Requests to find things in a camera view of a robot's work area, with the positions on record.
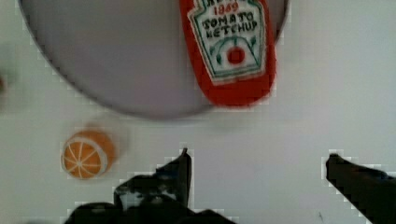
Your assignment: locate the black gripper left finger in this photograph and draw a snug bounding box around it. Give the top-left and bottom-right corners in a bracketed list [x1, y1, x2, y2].
[64, 148, 236, 224]

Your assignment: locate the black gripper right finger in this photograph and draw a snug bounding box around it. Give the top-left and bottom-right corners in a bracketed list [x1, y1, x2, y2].
[325, 154, 396, 224]

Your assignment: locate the red felt ketchup bottle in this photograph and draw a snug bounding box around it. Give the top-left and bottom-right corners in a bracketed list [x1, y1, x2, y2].
[178, 0, 276, 107]

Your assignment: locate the grey round plate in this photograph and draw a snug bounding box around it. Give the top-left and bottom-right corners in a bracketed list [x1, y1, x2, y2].
[17, 0, 290, 119]

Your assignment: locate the orange toy slice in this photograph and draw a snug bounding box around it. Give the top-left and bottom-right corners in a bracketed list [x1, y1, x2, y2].
[61, 130, 117, 180]

